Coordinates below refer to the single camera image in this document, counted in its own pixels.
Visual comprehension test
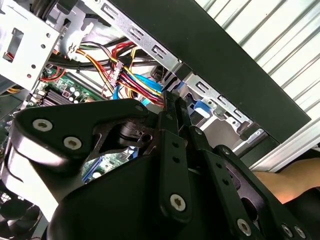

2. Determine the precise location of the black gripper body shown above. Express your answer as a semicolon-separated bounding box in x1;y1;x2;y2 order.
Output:
47;149;241;240

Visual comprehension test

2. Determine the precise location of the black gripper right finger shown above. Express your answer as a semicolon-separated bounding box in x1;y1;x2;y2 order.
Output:
174;96;313;240

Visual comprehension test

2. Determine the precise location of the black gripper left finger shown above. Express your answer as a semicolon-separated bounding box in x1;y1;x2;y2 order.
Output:
11;90;193;224

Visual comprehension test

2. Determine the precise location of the hard disk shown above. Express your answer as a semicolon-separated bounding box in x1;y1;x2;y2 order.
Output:
186;98;212;120

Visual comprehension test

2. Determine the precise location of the orange red power wire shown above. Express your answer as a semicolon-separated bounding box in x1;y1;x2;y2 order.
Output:
74;41;166;109

